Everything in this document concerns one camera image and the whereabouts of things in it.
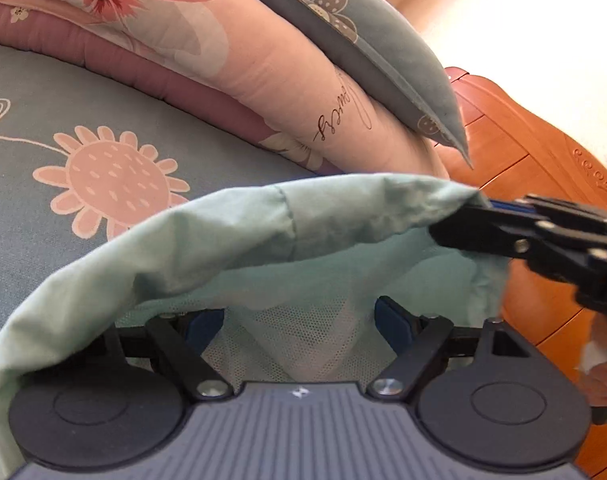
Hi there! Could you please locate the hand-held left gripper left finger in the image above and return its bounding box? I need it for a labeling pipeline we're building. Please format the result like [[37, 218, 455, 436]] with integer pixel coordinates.
[[106, 309, 234, 401]]

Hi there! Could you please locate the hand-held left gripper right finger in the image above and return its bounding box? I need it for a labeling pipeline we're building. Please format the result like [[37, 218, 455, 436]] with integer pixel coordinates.
[[367, 296, 534, 401]]

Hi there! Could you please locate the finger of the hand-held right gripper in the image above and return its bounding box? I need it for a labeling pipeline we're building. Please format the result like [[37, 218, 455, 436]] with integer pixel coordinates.
[[428, 207, 539, 262], [466, 194, 537, 222]]

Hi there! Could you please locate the white and green hooded jacket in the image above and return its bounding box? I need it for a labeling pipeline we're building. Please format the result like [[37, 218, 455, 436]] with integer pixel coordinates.
[[0, 172, 509, 480]]

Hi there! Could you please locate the person's right hand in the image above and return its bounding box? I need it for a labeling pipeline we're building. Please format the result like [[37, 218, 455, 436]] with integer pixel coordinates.
[[576, 317, 607, 408]]

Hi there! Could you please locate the wooden bed headboard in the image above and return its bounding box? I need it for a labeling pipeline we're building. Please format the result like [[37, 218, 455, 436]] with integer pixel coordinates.
[[436, 66, 607, 480]]

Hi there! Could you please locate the teal floral pillow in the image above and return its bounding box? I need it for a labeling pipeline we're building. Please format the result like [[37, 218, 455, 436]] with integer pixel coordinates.
[[203, 0, 474, 170]]

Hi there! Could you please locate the pink floral quilt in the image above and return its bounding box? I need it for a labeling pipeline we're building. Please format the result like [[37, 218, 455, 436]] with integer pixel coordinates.
[[0, 0, 451, 181]]

